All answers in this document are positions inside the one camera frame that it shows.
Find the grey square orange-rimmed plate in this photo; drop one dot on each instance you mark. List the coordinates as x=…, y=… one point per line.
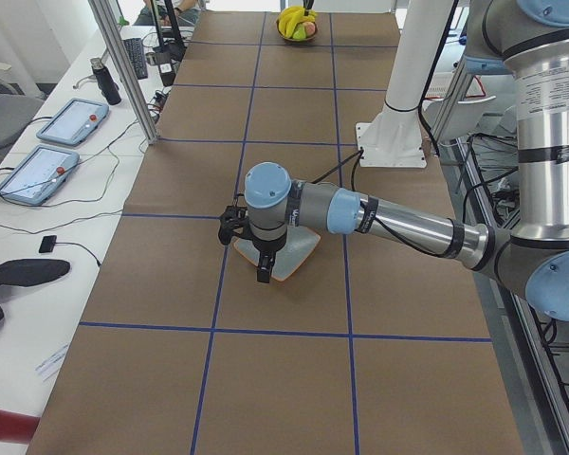
x=300, y=243

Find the lower pink apple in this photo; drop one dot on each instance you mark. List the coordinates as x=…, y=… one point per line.
x=304, y=31

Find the red cylinder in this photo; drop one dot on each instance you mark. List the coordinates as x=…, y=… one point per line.
x=17, y=428

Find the black water bottle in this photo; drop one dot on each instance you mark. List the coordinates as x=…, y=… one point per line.
x=105, y=82

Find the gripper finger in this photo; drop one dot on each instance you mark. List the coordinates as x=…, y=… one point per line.
x=263, y=274

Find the aluminium frame post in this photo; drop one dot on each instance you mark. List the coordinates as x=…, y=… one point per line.
x=110, y=33

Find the small black device on desk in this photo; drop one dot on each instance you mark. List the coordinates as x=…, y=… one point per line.
x=47, y=244

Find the far blue teach pendant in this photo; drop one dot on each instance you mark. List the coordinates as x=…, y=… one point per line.
x=74, y=123

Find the blue teach pendant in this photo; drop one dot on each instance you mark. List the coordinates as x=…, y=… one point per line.
x=74, y=123
x=39, y=175

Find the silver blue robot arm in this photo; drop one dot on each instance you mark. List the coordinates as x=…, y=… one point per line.
x=531, y=39

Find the black cloth on desk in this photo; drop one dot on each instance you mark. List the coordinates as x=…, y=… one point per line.
x=25, y=273

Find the near blue teach pendant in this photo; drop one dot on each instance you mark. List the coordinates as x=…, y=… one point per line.
x=39, y=175

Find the yellow banana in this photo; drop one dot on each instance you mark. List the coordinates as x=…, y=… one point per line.
x=289, y=19

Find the woven brown fruit basket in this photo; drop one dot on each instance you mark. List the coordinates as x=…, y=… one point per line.
x=308, y=16

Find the black box with white label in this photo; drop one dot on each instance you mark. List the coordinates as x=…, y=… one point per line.
x=167, y=65

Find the black keyboard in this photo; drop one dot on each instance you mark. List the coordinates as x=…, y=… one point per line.
x=135, y=51

